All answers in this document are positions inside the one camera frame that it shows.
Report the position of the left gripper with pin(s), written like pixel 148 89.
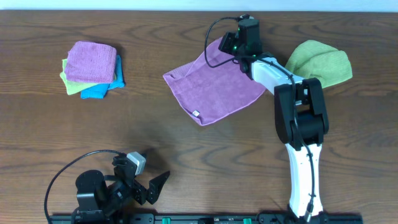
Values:
pixel 138 193

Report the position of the folded pink cloth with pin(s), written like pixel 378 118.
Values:
pixel 90 62

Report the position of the crumpled green cloth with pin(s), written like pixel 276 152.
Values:
pixel 313 59

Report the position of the folded light green cloth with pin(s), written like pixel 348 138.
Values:
pixel 73 87

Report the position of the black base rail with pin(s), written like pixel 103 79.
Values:
pixel 262 218

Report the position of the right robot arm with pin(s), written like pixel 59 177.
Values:
pixel 301 119

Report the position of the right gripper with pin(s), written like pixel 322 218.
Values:
pixel 224 45

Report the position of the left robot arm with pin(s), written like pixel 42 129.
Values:
pixel 101 196

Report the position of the purple cloth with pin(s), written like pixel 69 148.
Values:
pixel 211 94

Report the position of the folded blue cloth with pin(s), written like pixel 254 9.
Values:
pixel 99 91

